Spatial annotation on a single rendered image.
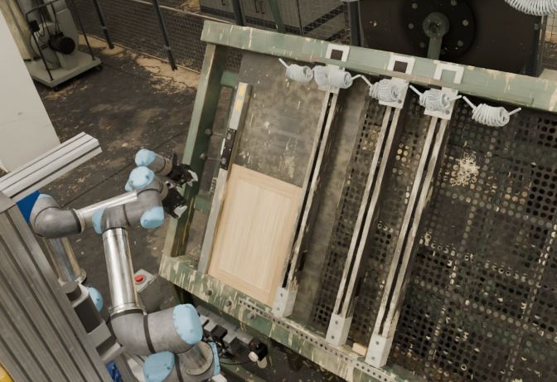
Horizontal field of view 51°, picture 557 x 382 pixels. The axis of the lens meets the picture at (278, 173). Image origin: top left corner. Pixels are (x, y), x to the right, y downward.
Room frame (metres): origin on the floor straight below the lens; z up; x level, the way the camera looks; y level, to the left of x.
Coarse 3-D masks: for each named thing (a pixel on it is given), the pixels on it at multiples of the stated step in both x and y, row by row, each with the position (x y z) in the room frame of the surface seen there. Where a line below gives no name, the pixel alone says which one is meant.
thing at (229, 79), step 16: (224, 80) 2.63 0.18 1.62; (384, 112) 2.02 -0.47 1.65; (224, 128) 2.51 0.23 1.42; (416, 128) 1.90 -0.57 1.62; (512, 144) 1.64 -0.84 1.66; (512, 160) 1.62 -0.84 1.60; (544, 160) 1.55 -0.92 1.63; (208, 208) 2.31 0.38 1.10; (480, 240) 1.52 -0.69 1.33; (336, 256) 1.78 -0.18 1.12; (480, 256) 1.48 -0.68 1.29; (416, 288) 1.52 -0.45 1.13; (464, 288) 1.44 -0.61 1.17; (416, 304) 1.48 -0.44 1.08; (496, 336) 1.27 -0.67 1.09; (512, 336) 1.24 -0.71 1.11; (528, 336) 1.22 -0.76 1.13; (528, 352) 1.18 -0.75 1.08; (544, 352) 1.16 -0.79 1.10
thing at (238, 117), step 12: (240, 84) 2.47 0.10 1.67; (240, 96) 2.43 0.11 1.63; (240, 108) 2.40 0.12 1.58; (240, 120) 2.38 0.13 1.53; (240, 132) 2.37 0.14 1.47; (228, 168) 2.27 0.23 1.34; (228, 180) 2.26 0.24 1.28; (216, 192) 2.24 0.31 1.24; (216, 204) 2.21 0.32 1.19; (216, 216) 2.18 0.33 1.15; (216, 228) 2.16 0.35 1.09; (204, 240) 2.15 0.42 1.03; (204, 252) 2.11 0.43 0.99; (204, 264) 2.08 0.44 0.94
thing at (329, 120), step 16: (336, 48) 2.17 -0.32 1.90; (320, 64) 2.03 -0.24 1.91; (320, 80) 2.02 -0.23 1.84; (336, 96) 2.09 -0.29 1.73; (336, 112) 2.07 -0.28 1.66; (320, 128) 2.05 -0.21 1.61; (336, 128) 2.06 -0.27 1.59; (320, 144) 2.02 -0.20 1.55; (320, 160) 1.97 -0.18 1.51; (320, 176) 1.95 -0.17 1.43; (304, 192) 1.94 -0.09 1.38; (320, 192) 1.94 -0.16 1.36; (304, 208) 1.92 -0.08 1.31; (304, 224) 1.86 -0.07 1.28; (304, 240) 1.84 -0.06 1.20; (288, 256) 1.82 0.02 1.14; (304, 256) 1.82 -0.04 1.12; (288, 272) 1.78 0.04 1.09; (288, 288) 1.73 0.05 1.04; (288, 304) 1.71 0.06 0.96
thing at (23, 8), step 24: (0, 0) 7.22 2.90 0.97; (24, 0) 7.05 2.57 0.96; (48, 0) 6.96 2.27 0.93; (72, 0) 6.82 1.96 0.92; (24, 24) 7.21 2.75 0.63; (48, 24) 6.92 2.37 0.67; (72, 24) 7.01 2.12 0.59; (24, 48) 7.17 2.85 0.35; (48, 48) 6.76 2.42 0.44; (72, 48) 6.67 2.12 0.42; (48, 72) 6.45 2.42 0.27; (72, 72) 6.59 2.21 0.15
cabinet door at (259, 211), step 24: (240, 168) 2.25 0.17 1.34; (240, 192) 2.19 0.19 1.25; (264, 192) 2.11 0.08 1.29; (288, 192) 2.03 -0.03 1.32; (240, 216) 2.12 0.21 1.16; (264, 216) 2.04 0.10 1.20; (288, 216) 1.97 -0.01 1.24; (216, 240) 2.13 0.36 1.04; (240, 240) 2.05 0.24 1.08; (264, 240) 1.98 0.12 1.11; (288, 240) 1.90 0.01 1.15; (216, 264) 2.06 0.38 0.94; (240, 264) 1.98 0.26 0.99; (264, 264) 1.91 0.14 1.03; (240, 288) 1.91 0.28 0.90; (264, 288) 1.85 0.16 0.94
